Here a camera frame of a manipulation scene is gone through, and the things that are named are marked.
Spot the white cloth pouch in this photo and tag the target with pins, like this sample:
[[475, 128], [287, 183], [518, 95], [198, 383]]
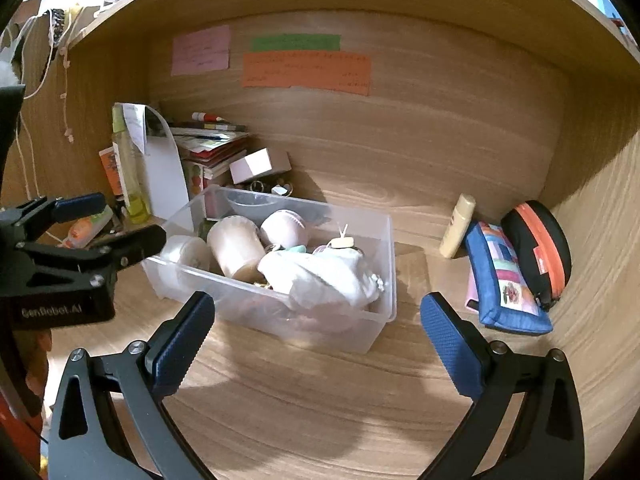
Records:
[[325, 277]]

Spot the pink paper note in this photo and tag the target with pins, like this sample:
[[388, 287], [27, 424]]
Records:
[[200, 50]]

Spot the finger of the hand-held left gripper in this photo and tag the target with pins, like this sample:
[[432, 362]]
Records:
[[135, 242], [80, 207]]

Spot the clear plastic storage box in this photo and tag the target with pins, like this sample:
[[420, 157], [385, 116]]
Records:
[[325, 330]]

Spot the red and white glue stick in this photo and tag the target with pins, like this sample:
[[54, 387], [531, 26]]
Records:
[[206, 117]]

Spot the green paper note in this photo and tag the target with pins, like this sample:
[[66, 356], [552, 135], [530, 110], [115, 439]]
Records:
[[295, 42]]

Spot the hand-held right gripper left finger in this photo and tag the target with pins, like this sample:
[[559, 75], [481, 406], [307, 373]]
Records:
[[172, 360]]

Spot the black and orange zip case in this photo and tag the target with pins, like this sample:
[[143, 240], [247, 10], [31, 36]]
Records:
[[530, 240]]

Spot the cream lotion tube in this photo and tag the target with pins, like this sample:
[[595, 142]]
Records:
[[459, 225]]

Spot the stack of books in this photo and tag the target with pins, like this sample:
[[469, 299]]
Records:
[[215, 152]]

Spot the white curved card holder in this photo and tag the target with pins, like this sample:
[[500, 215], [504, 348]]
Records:
[[165, 180]]

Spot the orange small carton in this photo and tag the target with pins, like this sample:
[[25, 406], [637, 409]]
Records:
[[110, 170]]

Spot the orange and white tube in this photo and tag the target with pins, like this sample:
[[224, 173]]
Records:
[[89, 227]]

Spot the beige plastic cup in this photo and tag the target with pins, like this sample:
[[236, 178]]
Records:
[[235, 247]]

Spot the beige tag with white tie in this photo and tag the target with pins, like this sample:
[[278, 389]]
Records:
[[342, 243]]

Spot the white round jar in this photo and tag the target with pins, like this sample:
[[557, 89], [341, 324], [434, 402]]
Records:
[[185, 252]]

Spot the pink round case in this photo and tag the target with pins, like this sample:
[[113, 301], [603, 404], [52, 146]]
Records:
[[282, 227]]

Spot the yellow green spray bottle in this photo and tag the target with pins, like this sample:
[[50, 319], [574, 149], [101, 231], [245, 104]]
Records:
[[131, 185]]

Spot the wooden desktop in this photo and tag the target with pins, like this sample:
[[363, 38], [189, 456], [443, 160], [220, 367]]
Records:
[[300, 410]]

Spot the white paper receipt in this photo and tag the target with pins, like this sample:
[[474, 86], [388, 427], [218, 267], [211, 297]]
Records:
[[134, 125]]

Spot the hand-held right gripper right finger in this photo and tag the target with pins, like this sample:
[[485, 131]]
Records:
[[450, 345]]

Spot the orange paper note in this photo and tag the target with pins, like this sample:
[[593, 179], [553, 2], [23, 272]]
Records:
[[305, 72]]

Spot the blue patchwork pencil pouch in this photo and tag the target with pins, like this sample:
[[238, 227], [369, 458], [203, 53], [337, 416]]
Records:
[[492, 280]]

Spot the orange cloth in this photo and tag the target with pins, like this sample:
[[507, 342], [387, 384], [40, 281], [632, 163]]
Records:
[[20, 425]]

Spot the clear bowl of trinkets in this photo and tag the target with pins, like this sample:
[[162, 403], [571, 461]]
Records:
[[252, 205]]

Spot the pink flat card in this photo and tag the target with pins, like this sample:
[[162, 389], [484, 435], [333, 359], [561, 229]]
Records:
[[472, 296]]

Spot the small white cardboard box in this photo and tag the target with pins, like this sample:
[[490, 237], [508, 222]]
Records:
[[257, 165]]

